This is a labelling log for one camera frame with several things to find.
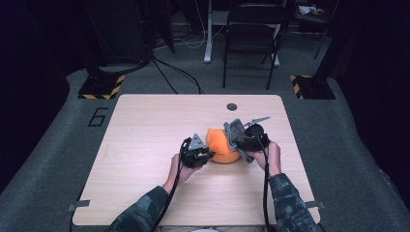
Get white floor cables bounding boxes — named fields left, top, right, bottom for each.
left=153, top=0, right=226, bottom=51

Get white and orange clutter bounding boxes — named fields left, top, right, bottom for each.
left=298, top=4, right=325, bottom=16

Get person's left hand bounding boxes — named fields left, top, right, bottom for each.
left=162, top=154, right=202, bottom=194

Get hand-held gripper black cable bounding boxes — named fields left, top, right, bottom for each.
left=249, top=127, right=274, bottom=232
left=150, top=137, right=191, bottom=232

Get black equipment cabinet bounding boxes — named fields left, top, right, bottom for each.
left=81, top=0, right=175, bottom=66

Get black floor cable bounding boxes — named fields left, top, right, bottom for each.
left=154, top=57, right=205, bottom=95
left=151, top=57, right=179, bottom=95

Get black folding chair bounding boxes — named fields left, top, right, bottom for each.
left=221, top=2, right=289, bottom=91

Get white desk leg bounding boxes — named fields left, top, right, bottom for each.
left=271, top=25, right=280, bottom=68
left=203, top=0, right=215, bottom=64

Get person's right hand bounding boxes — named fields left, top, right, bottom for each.
left=249, top=140, right=283, bottom=178

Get dark chair with clutter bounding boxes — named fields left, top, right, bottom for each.
left=291, top=0, right=339, bottom=61

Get dark curtain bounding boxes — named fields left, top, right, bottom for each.
left=0, top=0, right=85, bottom=197
left=322, top=0, right=410, bottom=211

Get grey tape strip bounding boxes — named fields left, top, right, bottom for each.
left=67, top=199, right=91, bottom=212
left=304, top=200, right=326, bottom=210

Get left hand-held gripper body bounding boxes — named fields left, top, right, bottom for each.
left=179, top=133, right=211, bottom=169

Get orange plush toy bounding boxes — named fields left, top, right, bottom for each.
left=205, top=128, right=241, bottom=164

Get grey fluffy cloth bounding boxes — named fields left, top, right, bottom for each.
left=223, top=118, right=255, bottom=164

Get hazard-striped black stand base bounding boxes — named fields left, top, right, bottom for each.
left=77, top=74, right=126, bottom=101
left=289, top=74, right=337, bottom=101

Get left hand-held gripper black cable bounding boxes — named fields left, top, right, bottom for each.
left=150, top=137, right=191, bottom=232

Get right hand-held gripper black cable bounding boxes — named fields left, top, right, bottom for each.
left=249, top=127, right=274, bottom=232

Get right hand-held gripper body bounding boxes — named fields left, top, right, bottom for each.
left=242, top=116, right=271, bottom=153

